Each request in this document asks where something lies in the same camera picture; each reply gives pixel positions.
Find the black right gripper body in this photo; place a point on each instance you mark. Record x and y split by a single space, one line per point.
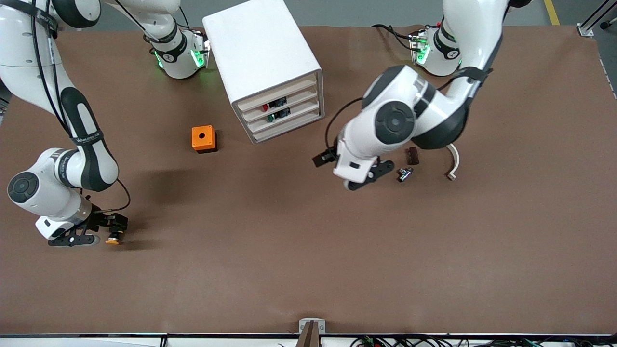
104 221

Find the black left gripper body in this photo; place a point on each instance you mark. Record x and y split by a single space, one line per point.
329 155

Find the orange push button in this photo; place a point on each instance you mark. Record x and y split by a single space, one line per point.
112 241

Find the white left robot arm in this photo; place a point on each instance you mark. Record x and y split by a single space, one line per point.
472 29

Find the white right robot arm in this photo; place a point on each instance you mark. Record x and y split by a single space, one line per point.
29 48

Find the green push button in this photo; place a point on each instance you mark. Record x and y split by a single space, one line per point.
283 114

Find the red push button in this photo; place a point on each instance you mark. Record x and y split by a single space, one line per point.
277 103

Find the small metal connector part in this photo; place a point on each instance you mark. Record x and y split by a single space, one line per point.
405 174

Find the small dark brown block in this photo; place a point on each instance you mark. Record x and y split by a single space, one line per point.
412 155

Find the white curved plastic piece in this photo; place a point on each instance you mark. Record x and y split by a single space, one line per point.
455 161

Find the brown table mat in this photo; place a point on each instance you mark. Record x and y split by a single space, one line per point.
308 265

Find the orange box with round hole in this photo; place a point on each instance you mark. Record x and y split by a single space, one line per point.
196 137

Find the grey metal bracket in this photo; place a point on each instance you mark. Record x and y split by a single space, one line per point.
304 325

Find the brown upright post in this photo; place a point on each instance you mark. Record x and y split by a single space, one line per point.
311 338

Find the aluminium frame post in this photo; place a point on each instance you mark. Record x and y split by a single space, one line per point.
590 24

